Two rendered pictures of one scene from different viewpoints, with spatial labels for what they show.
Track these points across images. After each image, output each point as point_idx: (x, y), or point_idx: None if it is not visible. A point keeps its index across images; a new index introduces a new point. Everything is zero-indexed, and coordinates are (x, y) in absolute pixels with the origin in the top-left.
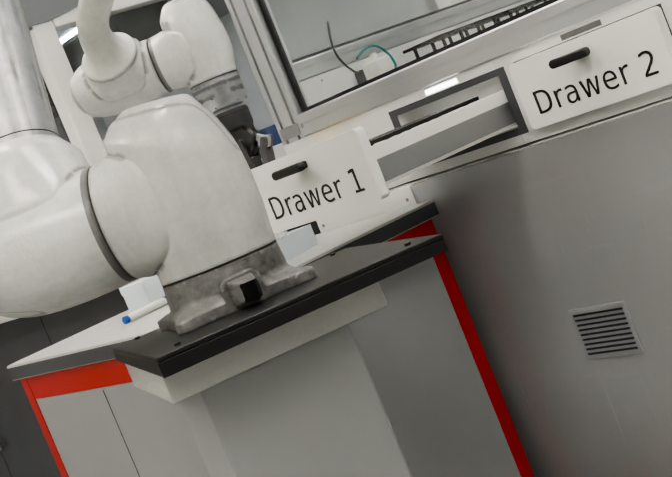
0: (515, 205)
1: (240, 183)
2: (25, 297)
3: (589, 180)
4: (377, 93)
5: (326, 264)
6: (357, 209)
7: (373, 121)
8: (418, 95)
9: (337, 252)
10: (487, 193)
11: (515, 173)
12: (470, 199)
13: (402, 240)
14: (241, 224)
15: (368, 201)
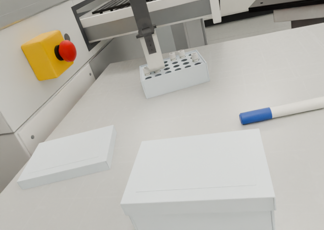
0: (125, 60)
1: None
2: None
3: (136, 42)
4: None
5: None
6: (61, 99)
7: (62, 13)
8: None
9: (256, 5)
10: (117, 56)
11: (122, 43)
12: (113, 62)
13: None
14: None
15: None
